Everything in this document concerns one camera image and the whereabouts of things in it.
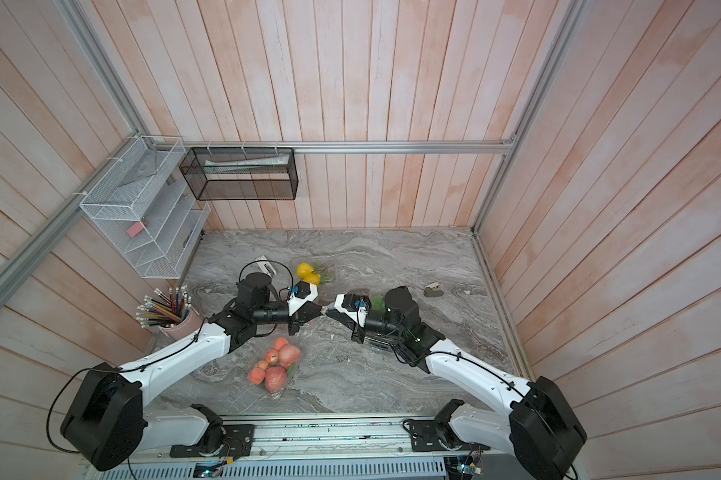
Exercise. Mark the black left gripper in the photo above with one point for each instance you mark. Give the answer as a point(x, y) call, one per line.
point(300, 318)

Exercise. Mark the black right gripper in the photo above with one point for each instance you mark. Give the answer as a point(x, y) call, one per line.
point(359, 331)

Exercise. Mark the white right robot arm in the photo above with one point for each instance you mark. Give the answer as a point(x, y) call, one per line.
point(529, 419)

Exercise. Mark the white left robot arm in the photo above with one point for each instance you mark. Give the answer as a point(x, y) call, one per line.
point(106, 422)

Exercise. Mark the yellow lemon lower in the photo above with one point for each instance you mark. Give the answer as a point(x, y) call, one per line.
point(313, 278)

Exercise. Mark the yellow lemon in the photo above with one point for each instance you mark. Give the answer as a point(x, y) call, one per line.
point(304, 270)
point(313, 278)

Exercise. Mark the clear box of lemons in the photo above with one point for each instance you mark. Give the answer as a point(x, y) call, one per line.
point(317, 272)

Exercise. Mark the yellow lemon upper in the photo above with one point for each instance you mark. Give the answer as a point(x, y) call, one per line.
point(304, 270)

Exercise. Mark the clear box of apples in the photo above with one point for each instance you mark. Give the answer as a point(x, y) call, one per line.
point(274, 366)

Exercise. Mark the small brown white object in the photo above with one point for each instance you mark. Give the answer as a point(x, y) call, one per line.
point(433, 290)

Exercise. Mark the pink cup of pencils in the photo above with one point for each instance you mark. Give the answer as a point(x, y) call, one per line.
point(171, 311)

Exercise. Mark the pink eraser on shelf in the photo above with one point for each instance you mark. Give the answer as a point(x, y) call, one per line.
point(135, 229)

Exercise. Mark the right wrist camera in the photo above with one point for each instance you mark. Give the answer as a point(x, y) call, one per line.
point(355, 307)

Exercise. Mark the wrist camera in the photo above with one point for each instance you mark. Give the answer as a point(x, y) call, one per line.
point(355, 307)
point(301, 294)

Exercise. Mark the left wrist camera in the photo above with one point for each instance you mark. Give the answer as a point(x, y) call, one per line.
point(301, 294)

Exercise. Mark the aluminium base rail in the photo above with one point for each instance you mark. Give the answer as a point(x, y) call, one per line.
point(323, 447)

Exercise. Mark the black mesh wall basket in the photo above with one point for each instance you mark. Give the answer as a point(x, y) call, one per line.
point(216, 173)

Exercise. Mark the white mesh wall shelf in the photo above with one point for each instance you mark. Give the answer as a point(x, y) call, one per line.
point(139, 185)

